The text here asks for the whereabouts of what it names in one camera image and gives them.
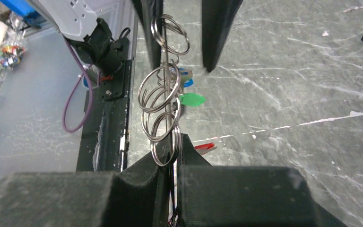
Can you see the bag of colourful tags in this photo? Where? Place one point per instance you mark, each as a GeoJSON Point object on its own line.
{"type": "Point", "coordinates": [15, 45]}

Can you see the large metal keyring disc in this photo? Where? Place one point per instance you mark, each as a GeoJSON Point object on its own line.
{"type": "Point", "coordinates": [158, 99]}

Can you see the blue plastic bin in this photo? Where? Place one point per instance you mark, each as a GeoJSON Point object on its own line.
{"type": "Point", "coordinates": [21, 8]}

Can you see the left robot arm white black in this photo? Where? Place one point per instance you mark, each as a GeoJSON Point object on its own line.
{"type": "Point", "coordinates": [90, 35]}

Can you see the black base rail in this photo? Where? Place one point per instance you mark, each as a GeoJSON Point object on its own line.
{"type": "Point", "coordinates": [104, 142]}

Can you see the red key tag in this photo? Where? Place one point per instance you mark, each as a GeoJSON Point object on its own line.
{"type": "Point", "coordinates": [205, 148]}

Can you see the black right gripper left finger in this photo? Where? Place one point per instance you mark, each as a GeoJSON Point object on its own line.
{"type": "Point", "coordinates": [81, 199]}

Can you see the blue key tag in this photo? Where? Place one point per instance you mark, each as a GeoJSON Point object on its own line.
{"type": "Point", "coordinates": [186, 77]}

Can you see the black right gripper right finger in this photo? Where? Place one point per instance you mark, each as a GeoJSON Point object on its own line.
{"type": "Point", "coordinates": [244, 196]}

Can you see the green key tag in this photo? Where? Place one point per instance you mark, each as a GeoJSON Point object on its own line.
{"type": "Point", "coordinates": [191, 99]}

